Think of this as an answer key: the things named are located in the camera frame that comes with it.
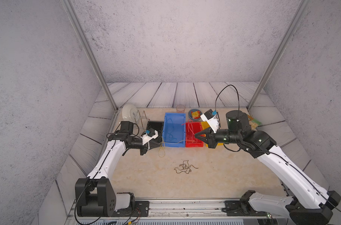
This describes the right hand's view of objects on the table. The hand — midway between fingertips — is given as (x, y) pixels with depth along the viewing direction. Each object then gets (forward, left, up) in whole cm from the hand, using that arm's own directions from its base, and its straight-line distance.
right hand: (197, 136), depth 62 cm
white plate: (+32, +42, -18) cm, 55 cm away
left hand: (+5, +19, -15) cm, 25 cm away
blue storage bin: (+28, +12, -33) cm, 44 cm away
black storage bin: (+32, +24, -33) cm, 52 cm away
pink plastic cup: (+46, +6, -29) cm, 55 cm away
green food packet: (+34, -49, -34) cm, 69 cm away
